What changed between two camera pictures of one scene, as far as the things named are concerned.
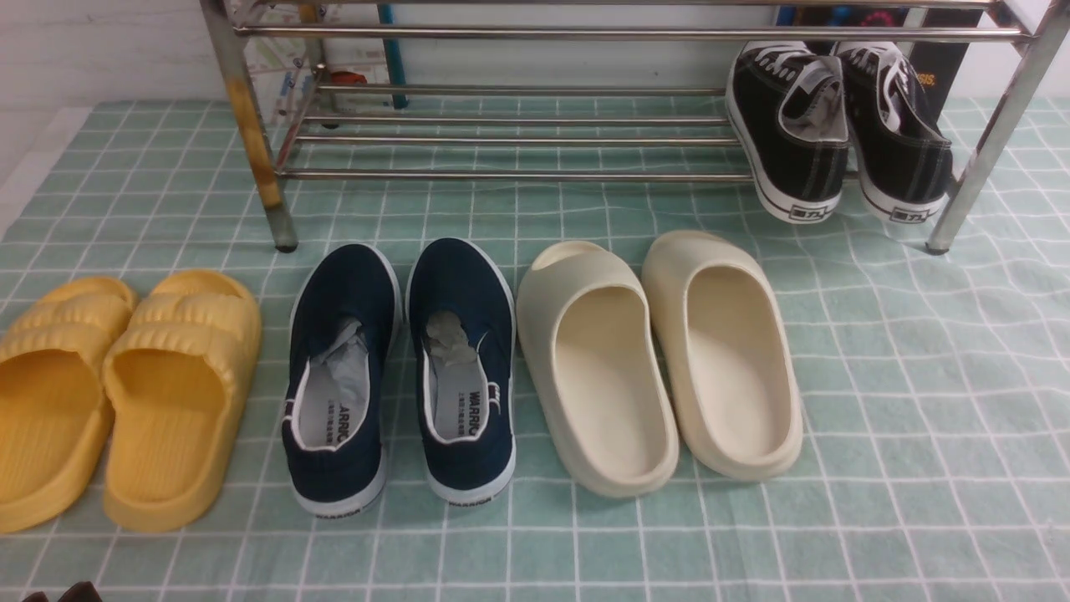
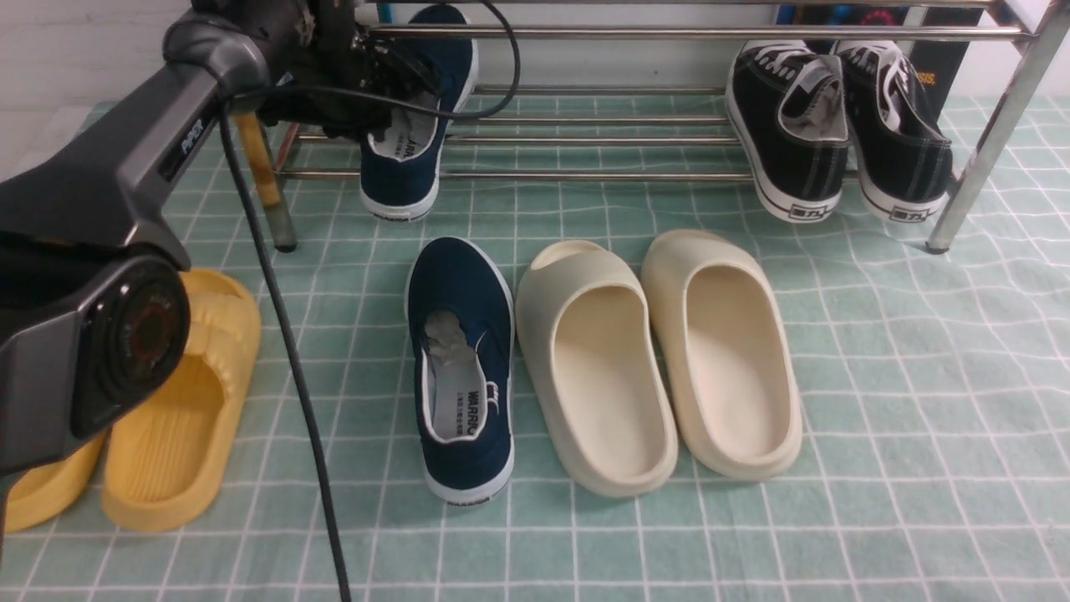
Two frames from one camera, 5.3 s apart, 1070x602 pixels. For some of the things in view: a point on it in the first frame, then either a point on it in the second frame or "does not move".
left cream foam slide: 588,334 does not move
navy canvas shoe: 461,314 does not move
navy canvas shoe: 344,321 to 400,169
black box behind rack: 937,64 does not move
